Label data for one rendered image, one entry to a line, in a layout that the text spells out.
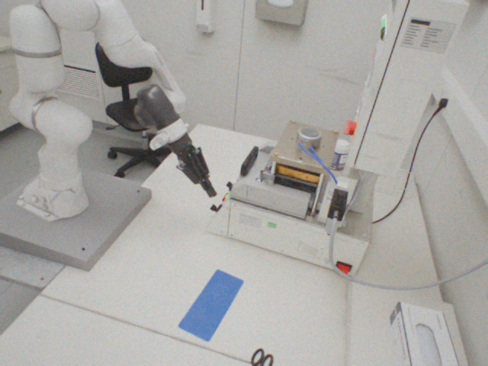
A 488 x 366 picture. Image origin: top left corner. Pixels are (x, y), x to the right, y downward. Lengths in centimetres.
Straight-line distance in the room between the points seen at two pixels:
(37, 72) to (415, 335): 116
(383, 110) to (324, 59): 171
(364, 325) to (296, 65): 195
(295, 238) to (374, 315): 32
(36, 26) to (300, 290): 101
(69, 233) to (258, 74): 187
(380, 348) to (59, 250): 95
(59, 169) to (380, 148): 94
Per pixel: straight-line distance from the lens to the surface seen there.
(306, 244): 117
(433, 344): 106
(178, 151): 115
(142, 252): 122
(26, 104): 117
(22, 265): 129
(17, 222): 134
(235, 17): 266
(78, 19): 99
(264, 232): 118
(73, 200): 129
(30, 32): 106
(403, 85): 90
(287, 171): 110
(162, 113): 112
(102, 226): 127
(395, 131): 94
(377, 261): 134
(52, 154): 118
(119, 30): 107
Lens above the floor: 164
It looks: 35 degrees down
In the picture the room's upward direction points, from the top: 7 degrees clockwise
